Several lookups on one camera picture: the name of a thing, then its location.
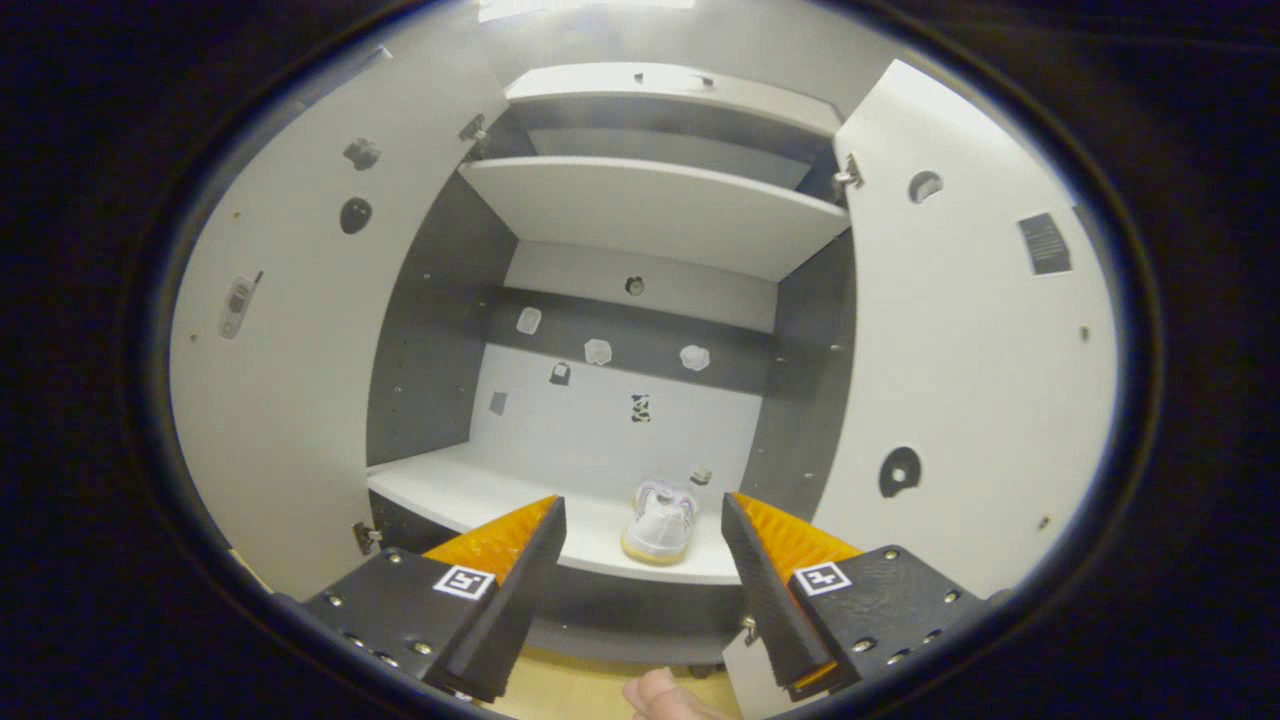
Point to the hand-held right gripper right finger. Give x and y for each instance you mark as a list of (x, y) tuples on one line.
[(765, 600)]

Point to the white cabinet door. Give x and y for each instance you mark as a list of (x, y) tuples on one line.
[(290, 400), (960, 380)]

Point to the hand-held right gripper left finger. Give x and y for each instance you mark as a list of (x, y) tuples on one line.
[(515, 610)]

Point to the white canvas shoe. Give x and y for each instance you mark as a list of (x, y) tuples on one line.
[(660, 530)]

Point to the white shoe cabinet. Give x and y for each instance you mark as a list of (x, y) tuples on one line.
[(620, 420)]

